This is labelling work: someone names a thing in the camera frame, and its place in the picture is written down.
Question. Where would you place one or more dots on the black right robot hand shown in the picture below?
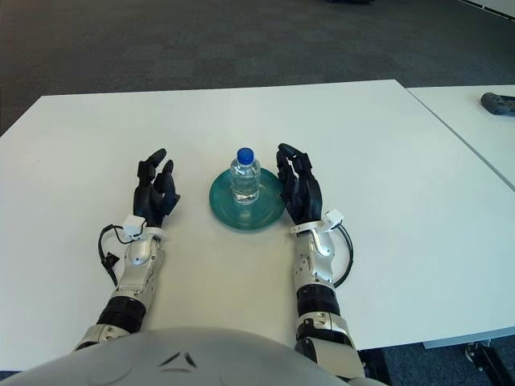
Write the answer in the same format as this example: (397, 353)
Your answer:
(306, 197)

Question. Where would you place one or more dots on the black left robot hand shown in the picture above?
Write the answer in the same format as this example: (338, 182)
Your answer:
(151, 201)

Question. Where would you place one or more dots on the clear bottle with blue cap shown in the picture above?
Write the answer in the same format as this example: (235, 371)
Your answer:
(245, 181)

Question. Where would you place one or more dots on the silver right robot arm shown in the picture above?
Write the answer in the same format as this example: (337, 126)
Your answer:
(314, 281)

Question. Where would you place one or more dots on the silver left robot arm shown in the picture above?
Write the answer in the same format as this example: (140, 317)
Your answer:
(137, 273)

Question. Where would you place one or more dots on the teal round plate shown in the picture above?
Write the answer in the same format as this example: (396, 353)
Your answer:
(225, 205)

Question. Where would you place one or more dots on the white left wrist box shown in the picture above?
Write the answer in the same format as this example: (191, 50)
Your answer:
(134, 225)

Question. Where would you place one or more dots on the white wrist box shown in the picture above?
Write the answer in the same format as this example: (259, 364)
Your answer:
(334, 217)
(134, 225)

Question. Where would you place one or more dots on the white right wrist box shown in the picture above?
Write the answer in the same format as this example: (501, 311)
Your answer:
(334, 217)

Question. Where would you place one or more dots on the grey robot torso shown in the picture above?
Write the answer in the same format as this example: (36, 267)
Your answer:
(181, 362)

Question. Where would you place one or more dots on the dark grey handheld controller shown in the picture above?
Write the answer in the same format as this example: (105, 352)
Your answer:
(499, 103)

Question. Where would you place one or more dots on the black table leg frame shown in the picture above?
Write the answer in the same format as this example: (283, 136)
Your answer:
(483, 356)

